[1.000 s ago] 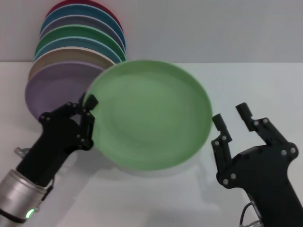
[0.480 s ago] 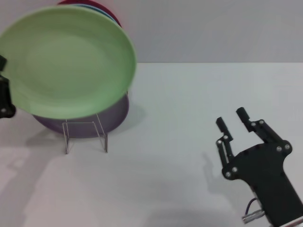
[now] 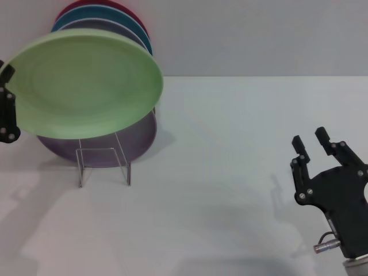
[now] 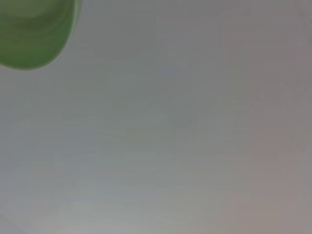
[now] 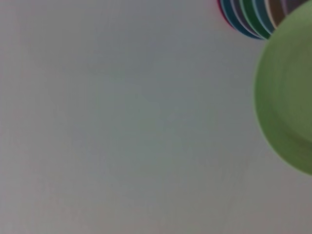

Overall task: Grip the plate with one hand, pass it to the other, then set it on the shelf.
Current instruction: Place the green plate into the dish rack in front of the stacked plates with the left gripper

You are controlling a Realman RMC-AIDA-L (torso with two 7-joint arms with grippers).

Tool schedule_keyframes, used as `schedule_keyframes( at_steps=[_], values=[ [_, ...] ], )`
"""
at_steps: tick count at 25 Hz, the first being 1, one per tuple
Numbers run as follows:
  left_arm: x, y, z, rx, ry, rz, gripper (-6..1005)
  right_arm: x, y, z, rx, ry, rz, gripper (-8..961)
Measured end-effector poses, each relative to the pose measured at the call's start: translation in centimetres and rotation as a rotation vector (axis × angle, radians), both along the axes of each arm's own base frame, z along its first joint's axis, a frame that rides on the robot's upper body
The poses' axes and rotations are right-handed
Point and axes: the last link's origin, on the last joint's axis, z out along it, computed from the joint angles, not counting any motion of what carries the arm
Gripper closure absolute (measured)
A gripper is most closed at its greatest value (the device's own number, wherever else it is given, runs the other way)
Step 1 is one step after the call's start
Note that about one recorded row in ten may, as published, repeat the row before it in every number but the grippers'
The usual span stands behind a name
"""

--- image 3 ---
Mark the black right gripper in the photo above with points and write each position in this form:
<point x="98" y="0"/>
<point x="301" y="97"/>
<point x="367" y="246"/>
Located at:
<point x="339" y="195"/>

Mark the light green plate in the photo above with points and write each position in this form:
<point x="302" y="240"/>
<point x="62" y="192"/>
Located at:
<point x="83" y="83"/>

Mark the teal plate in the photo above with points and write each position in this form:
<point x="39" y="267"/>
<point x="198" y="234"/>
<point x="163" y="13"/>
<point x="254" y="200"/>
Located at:
<point x="97" y="13"/>

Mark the grey plate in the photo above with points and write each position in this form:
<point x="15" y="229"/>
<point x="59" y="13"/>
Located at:
<point x="126" y="28"/>

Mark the lilac plate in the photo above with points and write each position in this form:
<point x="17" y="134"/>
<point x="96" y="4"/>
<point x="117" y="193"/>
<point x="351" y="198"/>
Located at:
<point x="138" y="138"/>

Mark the clear acrylic plate rack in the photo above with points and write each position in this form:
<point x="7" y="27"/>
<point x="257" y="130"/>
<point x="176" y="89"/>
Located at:
<point x="128" y="175"/>

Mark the maroon plate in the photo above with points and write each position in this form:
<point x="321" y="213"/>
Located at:
<point x="129" y="7"/>

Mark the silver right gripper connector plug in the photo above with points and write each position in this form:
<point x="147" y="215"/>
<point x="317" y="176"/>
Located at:
<point x="326" y="247"/>

